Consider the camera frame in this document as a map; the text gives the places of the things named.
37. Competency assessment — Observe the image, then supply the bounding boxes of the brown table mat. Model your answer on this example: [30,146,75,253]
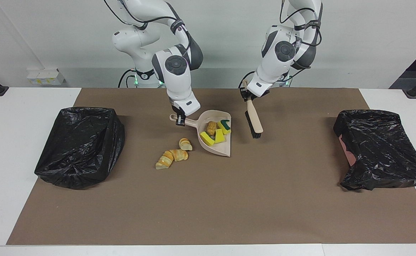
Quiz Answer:
[7,88,416,246]

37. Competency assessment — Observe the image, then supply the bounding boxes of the black bag over pink bin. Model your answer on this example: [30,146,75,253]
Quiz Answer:
[333,109,416,192]

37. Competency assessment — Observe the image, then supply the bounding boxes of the white wall socket box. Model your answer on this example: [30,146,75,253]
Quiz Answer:
[26,68,65,86]

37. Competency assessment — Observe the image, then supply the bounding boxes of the black base cable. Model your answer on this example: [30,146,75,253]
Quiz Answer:
[238,70,259,89]
[118,69,137,89]

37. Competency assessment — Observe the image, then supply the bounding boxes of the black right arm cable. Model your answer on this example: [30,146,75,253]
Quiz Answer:
[104,0,194,50]

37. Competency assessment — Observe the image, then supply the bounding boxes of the pink bin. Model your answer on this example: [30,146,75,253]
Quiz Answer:
[338,133,358,167]

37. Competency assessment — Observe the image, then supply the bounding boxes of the beige plastic dustpan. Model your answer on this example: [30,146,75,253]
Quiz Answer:
[169,109,232,158]

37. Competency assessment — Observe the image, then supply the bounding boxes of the large bent croissant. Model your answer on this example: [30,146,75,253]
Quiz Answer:
[155,149,189,170]

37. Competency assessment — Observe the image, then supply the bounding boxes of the beige hand brush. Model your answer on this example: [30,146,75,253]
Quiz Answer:
[242,80,264,139]

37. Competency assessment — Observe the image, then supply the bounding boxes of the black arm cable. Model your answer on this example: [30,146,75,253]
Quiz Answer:
[279,0,323,70]
[104,0,194,50]

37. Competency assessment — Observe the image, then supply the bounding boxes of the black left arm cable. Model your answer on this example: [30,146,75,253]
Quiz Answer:
[279,0,323,70]

